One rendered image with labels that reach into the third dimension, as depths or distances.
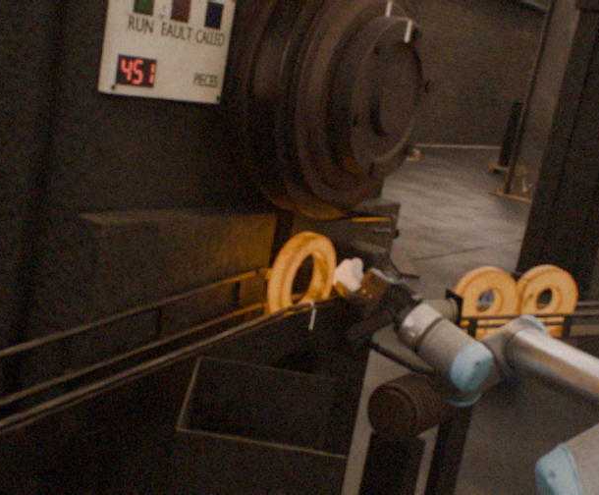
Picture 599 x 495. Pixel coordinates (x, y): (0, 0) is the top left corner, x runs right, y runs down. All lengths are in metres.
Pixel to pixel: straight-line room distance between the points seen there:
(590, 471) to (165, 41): 0.88
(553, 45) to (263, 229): 9.00
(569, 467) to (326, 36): 0.76
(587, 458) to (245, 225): 0.72
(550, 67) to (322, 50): 9.08
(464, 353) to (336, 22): 0.64
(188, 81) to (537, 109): 9.17
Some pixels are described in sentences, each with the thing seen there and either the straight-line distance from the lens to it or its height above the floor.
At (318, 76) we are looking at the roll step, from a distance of 1.53.
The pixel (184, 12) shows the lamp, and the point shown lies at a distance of 1.49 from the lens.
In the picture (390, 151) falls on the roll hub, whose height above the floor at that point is 1.02.
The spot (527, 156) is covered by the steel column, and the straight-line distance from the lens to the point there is 10.59.
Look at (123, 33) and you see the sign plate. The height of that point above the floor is 1.15.
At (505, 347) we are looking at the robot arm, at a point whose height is 0.69.
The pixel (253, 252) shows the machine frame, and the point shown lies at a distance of 1.71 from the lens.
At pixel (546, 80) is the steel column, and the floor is 1.33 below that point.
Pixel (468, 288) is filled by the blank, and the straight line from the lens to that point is 2.05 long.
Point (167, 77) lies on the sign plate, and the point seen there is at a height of 1.09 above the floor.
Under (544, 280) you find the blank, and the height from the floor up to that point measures 0.77.
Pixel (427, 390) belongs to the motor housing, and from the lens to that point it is 2.00.
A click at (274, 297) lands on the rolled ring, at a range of 1.69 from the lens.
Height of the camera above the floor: 1.17
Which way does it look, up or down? 12 degrees down
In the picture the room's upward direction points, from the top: 11 degrees clockwise
